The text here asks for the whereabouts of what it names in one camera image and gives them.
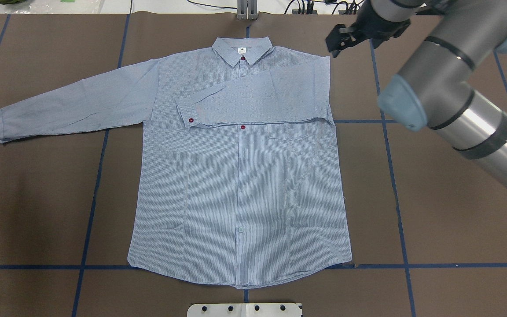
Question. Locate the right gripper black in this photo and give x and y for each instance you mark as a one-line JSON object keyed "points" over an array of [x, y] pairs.
{"points": [[373, 22]]}

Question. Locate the blue striped button shirt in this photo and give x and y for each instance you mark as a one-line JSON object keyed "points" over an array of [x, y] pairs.
{"points": [[240, 179]]}

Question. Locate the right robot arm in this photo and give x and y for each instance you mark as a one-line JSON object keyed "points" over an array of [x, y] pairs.
{"points": [[431, 88]]}

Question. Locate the clear plastic MINI bag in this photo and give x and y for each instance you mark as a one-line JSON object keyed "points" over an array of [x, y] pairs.
{"points": [[63, 7]]}

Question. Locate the olive green fabric pouch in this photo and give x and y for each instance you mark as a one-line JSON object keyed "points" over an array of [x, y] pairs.
{"points": [[11, 2]]}

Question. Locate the aluminium frame post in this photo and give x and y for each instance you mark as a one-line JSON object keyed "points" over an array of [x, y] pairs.
{"points": [[247, 10]]}

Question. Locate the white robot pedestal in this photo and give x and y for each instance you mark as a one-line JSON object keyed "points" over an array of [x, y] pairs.
{"points": [[287, 309]]}

